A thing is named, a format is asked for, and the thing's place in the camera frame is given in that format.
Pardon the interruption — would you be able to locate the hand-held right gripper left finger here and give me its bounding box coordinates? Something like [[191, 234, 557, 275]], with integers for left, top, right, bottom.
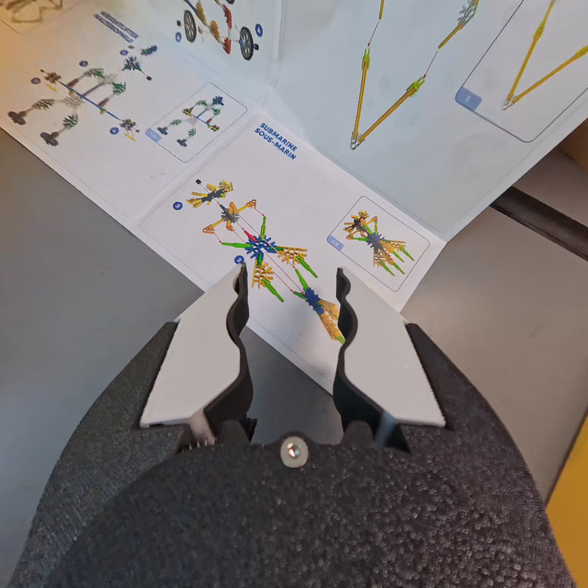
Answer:
[[139, 265, 254, 443]]

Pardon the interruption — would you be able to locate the toy instruction sheet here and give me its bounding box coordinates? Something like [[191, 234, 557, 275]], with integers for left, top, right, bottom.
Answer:
[[0, 0, 588, 393]]

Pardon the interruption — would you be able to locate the grey desk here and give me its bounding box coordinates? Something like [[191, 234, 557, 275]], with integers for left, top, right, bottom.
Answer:
[[0, 126, 588, 566]]

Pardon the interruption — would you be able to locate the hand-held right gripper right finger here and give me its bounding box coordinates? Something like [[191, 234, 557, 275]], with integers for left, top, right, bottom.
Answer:
[[333, 268, 446, 445]]

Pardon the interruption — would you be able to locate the yellow plastic bin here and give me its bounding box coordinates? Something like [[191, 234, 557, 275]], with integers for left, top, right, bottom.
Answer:
[[547, 427, 588, 588]]

